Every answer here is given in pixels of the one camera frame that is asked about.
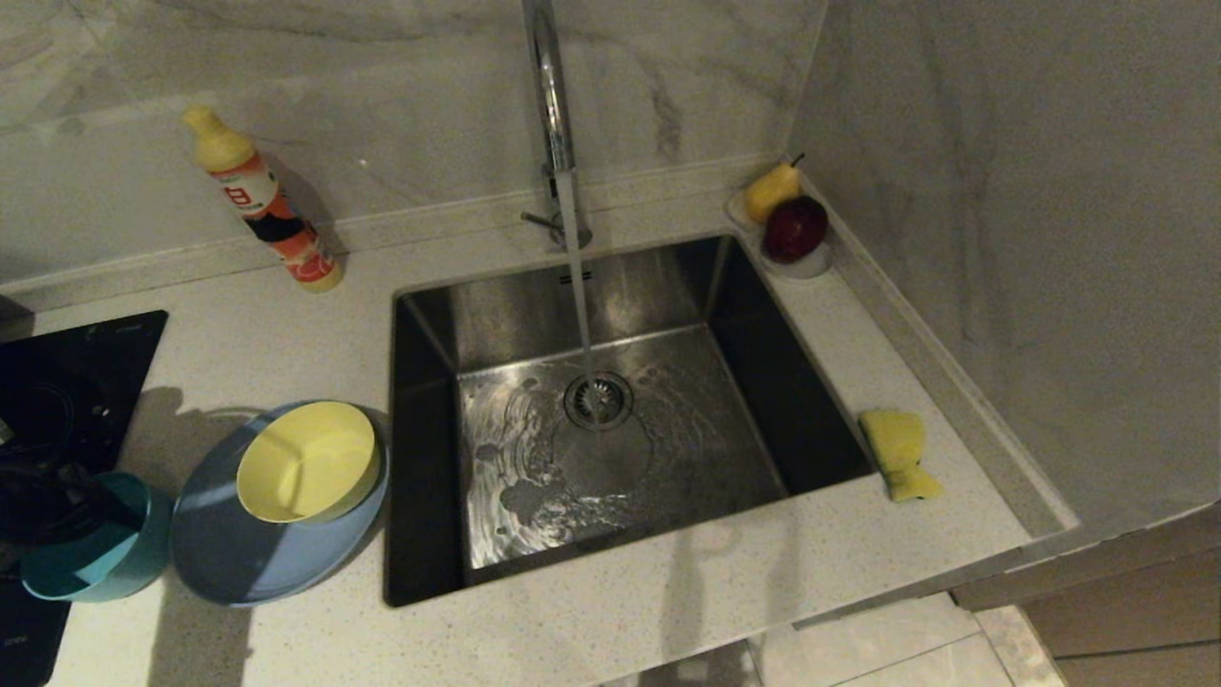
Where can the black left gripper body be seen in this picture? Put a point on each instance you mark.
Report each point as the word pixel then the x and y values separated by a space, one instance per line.
pixel 38 506

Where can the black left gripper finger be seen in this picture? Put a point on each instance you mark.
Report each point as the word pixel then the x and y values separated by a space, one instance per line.
pixel 110 506

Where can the teal bowl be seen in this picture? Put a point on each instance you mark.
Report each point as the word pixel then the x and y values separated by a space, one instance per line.
pixel 134 563

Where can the orange white dish soap bottle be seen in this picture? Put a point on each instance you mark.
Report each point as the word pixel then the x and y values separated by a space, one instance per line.
pixel 258 196

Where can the chrome kitchen faucet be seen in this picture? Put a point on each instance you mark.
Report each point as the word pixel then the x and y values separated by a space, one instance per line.
pixel 553 114

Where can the yellow sponge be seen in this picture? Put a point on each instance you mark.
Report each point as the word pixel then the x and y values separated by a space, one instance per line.
pixel 897 444

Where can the stainless steel sink basin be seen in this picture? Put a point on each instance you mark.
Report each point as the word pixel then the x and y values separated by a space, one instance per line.
pixel 687 477

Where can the black induction cooktop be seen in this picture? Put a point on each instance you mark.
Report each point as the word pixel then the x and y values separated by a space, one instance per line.
pixel 76 382

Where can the blue plate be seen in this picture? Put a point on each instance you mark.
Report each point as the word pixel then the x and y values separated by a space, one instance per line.
pixel 238 563

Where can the yellow bowl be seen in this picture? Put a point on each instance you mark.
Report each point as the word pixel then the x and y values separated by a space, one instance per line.
pixel 307 468

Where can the round metal drain strainer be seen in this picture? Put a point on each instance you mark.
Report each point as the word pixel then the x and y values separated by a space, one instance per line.
pixel 599 401

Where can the running water stream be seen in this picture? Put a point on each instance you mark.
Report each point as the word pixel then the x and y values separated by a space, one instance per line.
pixel 577 286

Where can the yellow pear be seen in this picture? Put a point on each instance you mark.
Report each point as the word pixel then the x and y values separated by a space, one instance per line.
pixel 769 191

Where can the small white fruit dish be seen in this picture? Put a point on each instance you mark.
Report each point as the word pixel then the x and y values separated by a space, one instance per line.
pixel 806 267

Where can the dark red apple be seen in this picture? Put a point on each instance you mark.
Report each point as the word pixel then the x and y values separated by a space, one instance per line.
pixel 795 229

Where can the wooden cabinet front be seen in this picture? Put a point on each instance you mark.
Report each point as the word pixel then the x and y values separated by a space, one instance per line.
pixel 1126 611

